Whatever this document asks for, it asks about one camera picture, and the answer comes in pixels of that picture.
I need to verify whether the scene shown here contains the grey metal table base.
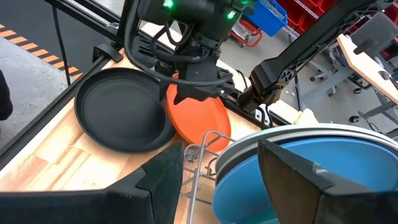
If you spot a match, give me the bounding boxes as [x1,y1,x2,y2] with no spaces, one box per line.
[300,58,398,138]

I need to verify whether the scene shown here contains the blue storage bin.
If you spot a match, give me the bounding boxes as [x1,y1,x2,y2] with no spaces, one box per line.
[242,0,289,37]

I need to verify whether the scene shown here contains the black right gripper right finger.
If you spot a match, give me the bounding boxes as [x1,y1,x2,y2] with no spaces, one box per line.
[257,139,398,224]

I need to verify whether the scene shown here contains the red storage bins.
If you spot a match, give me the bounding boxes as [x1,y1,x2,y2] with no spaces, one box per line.
[276,0,340,32]

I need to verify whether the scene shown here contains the light blue plate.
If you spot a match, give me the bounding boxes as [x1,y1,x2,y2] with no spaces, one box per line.
[214,123,398,184]

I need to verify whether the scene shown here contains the grey wire dish rack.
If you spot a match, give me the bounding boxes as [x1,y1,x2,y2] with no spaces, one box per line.
[182,130,237,224]

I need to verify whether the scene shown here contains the black plate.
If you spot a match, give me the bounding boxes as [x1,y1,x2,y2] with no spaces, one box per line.
[73,67,177,155]

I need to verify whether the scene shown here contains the red cart frame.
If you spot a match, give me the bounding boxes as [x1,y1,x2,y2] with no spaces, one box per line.
[229,19,263,48]

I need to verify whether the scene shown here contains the thin black diagonal rod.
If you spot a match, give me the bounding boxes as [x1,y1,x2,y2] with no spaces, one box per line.
[52,5,72,86]

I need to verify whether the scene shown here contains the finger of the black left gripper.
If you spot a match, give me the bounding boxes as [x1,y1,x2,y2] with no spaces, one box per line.
[174,88,200,106]
[198,89,223,102]

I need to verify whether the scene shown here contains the wooden side table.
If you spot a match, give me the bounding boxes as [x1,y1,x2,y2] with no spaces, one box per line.
[337,33,398,105]

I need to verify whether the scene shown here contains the orange plate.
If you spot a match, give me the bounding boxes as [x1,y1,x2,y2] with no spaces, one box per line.
[164,72,233,153]

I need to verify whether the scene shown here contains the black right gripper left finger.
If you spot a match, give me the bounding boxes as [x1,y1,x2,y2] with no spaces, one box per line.
[0,141,185,224]

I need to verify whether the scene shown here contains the grey chair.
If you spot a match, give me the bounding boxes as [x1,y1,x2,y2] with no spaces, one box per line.
[350,11,398,57]

